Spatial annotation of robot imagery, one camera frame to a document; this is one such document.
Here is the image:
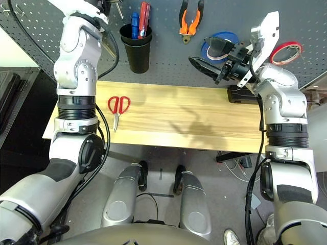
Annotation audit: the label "black plastic cup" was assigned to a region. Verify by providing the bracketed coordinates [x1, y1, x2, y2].
[119, 23, 153, 74]

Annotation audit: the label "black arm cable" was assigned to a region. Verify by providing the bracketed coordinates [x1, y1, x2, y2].
[245, 50, 266, 245]
[7, 0, 121, 205]

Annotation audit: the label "silver left robot leg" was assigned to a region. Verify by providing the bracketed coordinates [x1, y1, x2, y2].
[101, 160, 148, 229]

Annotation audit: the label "black table foot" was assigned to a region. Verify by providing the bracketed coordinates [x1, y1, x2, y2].
[216, 152, 247, 163]

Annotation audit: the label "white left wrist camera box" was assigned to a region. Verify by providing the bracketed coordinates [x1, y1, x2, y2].
[48, 0, 99, 16]

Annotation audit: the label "red handled screwdriver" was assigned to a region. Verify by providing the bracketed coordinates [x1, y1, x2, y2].
[137, 2, 151, 39]

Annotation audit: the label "blue tape roll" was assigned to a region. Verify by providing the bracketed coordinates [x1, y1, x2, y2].
[200, 31, 240, 64]

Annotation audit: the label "khaki person's trouser leg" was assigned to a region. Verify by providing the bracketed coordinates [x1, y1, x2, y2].
[256, 213, 276, 245]

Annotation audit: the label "blue handled screwdriver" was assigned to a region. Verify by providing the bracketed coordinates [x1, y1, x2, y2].
[131, 12, 140, 39]

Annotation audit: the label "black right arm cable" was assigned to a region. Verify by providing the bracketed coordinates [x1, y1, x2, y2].
[245, 50, 266, 245]

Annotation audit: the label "red tape roll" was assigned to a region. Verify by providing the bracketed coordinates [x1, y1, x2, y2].
[269, 40, 304, 66]

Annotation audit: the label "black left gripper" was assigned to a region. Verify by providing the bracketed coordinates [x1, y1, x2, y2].
[98, 0, 113, 12]

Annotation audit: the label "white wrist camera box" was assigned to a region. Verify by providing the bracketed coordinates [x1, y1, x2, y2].
[48, 0, 99, 16]
[237, 11, 279, 87]

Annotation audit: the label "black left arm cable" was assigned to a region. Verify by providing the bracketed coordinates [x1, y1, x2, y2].
[7, 0, 121, 205]

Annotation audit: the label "silver robot leg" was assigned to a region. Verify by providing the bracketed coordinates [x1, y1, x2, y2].
[173, 165, 212, 240]
[101, 160, 148, 229]

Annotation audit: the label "orange black pliers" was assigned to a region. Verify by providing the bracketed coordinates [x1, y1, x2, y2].
[178, 0, 205, 44]

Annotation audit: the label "silver right robot leg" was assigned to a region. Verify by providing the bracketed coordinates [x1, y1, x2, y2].
[173, 165, 212, 240]

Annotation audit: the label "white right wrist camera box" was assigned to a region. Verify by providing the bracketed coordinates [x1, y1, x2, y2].
[237, 11, 279, 87]

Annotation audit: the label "black tool case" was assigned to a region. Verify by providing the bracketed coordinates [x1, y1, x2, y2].
[227, 85, 259, 104]

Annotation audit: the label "white person's shoe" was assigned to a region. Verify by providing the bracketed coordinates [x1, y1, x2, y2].
[224, 229, 241, 245]

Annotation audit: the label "black cabinet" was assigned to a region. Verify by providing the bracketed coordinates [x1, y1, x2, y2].
[0, 66, 56, 179]

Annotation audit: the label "dark grey pegboard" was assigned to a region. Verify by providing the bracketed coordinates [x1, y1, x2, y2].
[0, 0, 327, 90]

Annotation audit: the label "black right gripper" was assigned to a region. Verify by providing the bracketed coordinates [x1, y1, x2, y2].
[188, 36, 256, 83]

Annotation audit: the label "grey robot torso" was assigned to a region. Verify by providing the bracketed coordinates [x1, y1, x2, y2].
[55, 224, 215, 245]

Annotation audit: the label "red handled scissors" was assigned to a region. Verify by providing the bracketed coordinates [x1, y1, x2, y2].
[107, 95, 131, 133]

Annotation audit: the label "large light grey panel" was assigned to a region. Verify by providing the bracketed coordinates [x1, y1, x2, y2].
[305, 101, 327, 177]

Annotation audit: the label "grey floor pedal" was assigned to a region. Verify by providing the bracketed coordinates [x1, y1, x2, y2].
[249, 195, 261, 210]

